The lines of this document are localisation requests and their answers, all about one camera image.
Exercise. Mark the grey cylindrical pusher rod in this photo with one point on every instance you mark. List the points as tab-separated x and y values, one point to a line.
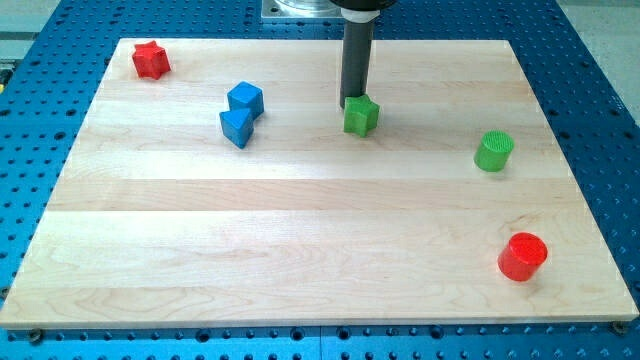
356	52

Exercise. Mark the red star block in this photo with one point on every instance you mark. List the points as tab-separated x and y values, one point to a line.
150	60

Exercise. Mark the blue cube block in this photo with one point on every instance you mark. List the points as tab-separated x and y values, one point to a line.
246	96

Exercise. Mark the blue triangular prism block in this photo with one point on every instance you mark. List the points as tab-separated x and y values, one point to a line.
237	126

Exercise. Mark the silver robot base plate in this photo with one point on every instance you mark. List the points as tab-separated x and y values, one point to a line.
299	9

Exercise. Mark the green star block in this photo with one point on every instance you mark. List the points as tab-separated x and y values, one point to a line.
360	115

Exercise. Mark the red cylinder block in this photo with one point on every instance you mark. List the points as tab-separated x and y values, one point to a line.
522	256

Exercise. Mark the black robot end effector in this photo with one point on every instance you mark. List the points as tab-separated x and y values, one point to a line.
362	11

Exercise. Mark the blue perforated metal table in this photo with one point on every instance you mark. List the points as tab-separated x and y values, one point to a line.
51	90

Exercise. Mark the green cylinder block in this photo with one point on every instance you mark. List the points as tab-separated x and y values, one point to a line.
493	151

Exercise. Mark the light wooden board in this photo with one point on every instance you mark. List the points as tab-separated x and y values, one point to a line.
159	220

